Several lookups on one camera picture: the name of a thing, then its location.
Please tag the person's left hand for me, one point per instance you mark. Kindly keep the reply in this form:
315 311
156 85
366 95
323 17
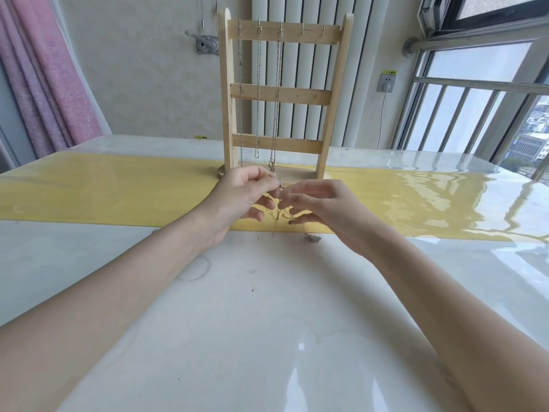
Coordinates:
231 197

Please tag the person's right hand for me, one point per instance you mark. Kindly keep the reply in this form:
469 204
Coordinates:
339 214

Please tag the person's left thumb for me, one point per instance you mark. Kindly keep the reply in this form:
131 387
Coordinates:
261 175

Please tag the person's right thumb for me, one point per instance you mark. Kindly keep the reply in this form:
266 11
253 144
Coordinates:
309 218

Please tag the person's right forearm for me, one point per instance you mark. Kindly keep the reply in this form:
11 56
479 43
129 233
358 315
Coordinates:
454 326

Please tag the person's left forearm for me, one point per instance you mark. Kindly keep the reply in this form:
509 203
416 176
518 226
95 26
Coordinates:
103 313

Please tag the wooden jewelry display stand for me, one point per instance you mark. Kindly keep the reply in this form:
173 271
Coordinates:
283 94

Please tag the yellow table runner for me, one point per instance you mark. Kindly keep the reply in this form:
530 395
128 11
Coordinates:
107 193

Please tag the white column radiator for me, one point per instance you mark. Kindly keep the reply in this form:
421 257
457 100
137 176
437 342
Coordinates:
364 47

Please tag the metal window guard railing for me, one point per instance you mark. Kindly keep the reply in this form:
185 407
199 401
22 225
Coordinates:
471 85

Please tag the buildings outside window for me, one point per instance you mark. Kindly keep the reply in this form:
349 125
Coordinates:
529 145

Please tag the pink curtain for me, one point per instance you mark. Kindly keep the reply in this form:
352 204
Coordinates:
47 72

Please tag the grey wall hand crank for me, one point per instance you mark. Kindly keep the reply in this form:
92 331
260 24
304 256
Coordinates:
207 43

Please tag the white wall socket with plug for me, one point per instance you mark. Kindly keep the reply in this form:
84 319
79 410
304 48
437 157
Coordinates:
387 82

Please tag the dark window frame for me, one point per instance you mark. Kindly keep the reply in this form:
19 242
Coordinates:
454 12

